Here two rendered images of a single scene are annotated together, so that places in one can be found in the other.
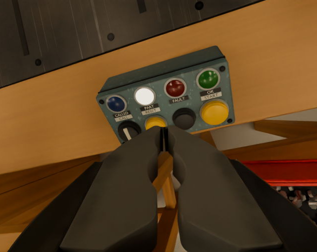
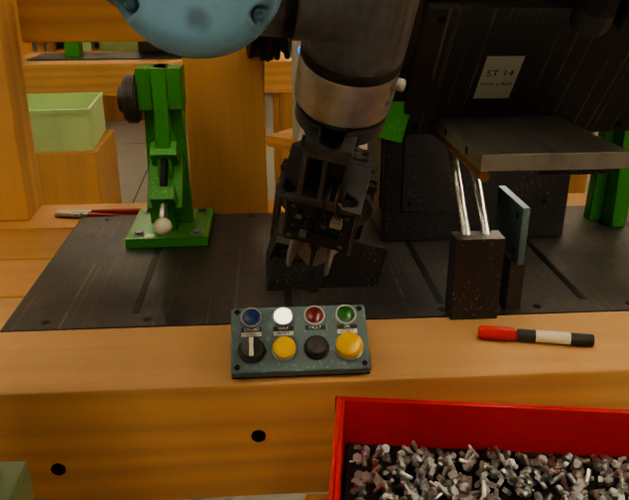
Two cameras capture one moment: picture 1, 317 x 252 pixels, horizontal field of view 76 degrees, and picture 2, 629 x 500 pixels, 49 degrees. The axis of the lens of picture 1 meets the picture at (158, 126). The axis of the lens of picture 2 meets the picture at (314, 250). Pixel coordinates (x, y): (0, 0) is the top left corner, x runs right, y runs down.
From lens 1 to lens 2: 0.67 m
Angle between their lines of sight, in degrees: 69
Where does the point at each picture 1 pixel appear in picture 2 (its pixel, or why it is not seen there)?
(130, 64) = not seen: hidden behind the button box
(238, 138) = not seen: outside the picture
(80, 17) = (218, 302)
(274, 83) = (414, 358)
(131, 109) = (264, 327)
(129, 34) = not seen: hidden behind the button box
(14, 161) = (47, 383)
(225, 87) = (361, 325)
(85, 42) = (216, 314)
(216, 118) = (349, 345)
